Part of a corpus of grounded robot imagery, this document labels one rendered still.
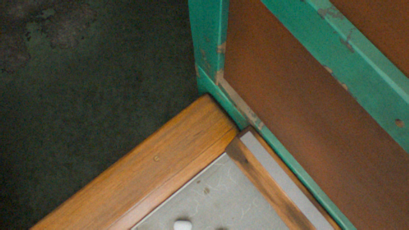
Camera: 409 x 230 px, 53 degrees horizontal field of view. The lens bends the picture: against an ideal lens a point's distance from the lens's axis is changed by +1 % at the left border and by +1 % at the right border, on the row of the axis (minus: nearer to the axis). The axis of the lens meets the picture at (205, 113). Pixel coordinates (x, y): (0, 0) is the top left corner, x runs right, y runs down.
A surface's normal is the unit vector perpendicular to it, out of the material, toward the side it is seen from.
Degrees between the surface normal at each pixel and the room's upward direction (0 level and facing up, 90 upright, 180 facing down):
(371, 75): 90
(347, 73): 90
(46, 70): 0
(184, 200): 0
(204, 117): 0
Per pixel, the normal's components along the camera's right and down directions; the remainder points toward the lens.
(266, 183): -0.72, 0.46
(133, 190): -0.02, -0.25
